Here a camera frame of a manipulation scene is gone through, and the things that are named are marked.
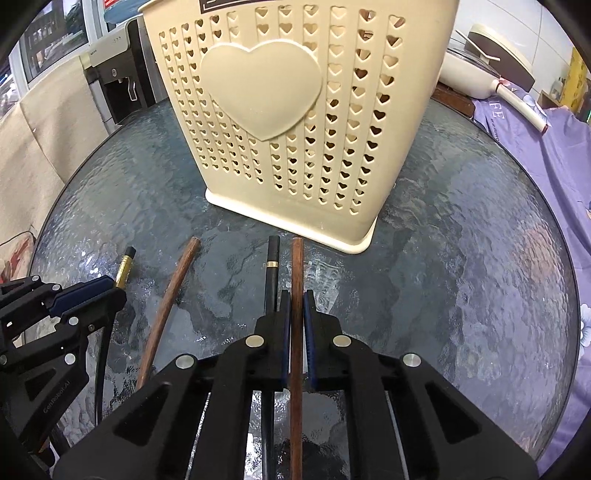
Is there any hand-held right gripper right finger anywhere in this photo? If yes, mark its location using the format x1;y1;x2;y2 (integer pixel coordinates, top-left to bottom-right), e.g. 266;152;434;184
302;290;541;480

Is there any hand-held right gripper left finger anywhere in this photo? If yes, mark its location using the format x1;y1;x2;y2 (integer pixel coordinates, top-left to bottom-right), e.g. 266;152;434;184
53;290;293;480

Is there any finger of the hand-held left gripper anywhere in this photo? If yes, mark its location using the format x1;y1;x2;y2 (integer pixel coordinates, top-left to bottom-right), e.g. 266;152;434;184
0;288;127;367
0;275;115;324

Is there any black chopstick wide gold sleeve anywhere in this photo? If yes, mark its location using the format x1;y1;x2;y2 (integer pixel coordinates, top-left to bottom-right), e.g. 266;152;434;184
95;247;136;416

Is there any brown wooden chopstick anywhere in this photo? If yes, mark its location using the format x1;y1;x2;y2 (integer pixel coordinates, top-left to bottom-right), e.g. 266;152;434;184
136;237;201;389
290;237;305;480

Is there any cream plastic utensil holder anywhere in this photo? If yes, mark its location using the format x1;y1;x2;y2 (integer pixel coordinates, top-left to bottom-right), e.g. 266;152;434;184
139;0;460;254

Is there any black chopstick thin gold band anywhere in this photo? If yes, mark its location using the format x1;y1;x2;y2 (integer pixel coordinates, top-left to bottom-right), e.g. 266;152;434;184
263;235;281;319

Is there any beige cloth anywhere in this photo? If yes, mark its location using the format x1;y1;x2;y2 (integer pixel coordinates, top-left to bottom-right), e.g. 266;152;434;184
0;58;112;287

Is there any water dispenser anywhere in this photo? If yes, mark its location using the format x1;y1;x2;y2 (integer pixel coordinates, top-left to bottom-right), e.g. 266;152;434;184
81;18;158;125

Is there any window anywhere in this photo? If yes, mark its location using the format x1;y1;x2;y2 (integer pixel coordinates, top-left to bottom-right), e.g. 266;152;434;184
0;0;107;116

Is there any dark wooden cabinet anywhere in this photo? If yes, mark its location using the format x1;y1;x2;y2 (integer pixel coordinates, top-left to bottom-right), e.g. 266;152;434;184
431;83;476;118

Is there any purple floral cloth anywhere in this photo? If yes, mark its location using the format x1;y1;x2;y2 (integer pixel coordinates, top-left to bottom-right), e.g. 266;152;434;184
471;78;591;476

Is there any glass pot lid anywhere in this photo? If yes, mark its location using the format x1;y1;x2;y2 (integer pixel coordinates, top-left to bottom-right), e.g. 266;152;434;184
445;39;490;70

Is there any brown cream rice cooker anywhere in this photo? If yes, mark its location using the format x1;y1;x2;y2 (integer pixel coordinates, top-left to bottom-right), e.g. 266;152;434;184
466;23;539;90

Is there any light wooden shelf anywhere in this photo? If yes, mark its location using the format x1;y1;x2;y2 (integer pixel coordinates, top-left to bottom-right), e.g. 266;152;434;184
538;78;571;109

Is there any yellow roll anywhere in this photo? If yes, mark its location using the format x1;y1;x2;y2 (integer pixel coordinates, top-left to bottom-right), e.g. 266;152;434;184
570;46;589;114

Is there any cream pot with handle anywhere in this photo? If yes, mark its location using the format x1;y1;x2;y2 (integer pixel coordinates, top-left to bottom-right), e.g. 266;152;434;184
438;46;550;134

